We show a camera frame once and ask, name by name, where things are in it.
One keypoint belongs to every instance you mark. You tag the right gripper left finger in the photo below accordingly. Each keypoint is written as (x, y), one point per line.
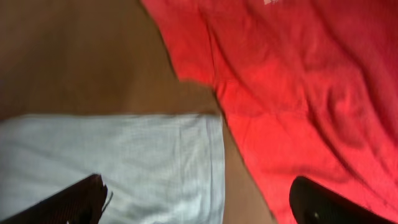
(81, 203)

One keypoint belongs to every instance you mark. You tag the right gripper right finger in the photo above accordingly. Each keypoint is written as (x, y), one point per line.
(312, 203)

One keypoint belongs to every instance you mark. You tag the light blue t-shirt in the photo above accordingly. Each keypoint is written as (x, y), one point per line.
(160, 169)

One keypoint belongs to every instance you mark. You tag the red t-shirt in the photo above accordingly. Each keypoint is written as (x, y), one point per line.
(307, 88)

